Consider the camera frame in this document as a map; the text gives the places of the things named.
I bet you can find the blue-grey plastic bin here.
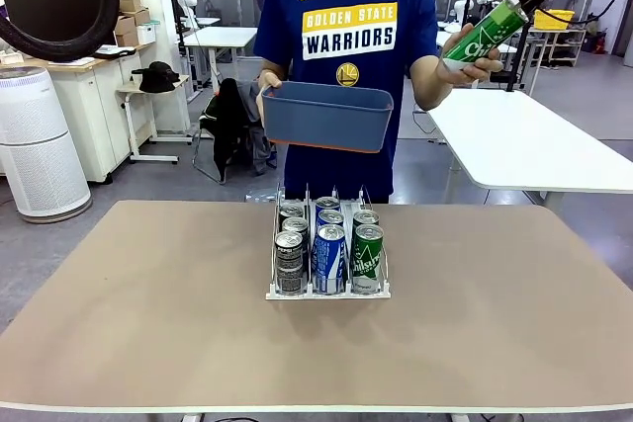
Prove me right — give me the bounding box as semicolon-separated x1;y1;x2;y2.
260;80;396;154

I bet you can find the person's left forearm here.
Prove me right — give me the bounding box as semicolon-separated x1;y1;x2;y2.
408;53;459;113

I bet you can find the person's left hand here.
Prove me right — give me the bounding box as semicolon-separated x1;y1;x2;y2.
434;22;504;88

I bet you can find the person's right hand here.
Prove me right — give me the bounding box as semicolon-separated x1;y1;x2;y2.
255;70;284;120

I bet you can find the yellow plastic crate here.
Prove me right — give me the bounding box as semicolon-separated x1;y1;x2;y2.
533;8;576;31

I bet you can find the wooden shelf rack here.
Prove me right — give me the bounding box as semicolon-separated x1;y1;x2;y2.
526;26;588;67

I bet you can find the white background desk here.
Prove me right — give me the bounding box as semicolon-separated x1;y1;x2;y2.
182;25;258;92

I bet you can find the black hat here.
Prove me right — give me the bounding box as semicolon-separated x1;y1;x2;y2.
131;60;181;93

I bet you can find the black computer monitor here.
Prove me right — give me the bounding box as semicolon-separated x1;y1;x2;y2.
0;0;108;42

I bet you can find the grey garment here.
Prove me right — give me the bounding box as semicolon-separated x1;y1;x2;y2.
236;80;278;174

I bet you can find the black jacket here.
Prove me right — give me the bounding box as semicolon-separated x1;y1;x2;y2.
200;76;278;181

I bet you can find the white cabinet desk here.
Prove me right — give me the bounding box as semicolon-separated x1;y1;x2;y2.
0;41;192;184

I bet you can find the large white table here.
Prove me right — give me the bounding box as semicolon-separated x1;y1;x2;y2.
424;88;633;211

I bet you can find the small white side table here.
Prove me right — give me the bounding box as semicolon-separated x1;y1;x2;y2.
116;73;192;164

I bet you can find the white cylindrical air purifier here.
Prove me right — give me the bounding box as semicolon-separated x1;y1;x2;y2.
0;65;93;224

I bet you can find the white wire can dispenser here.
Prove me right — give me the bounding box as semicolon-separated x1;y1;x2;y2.
265;182;392;300

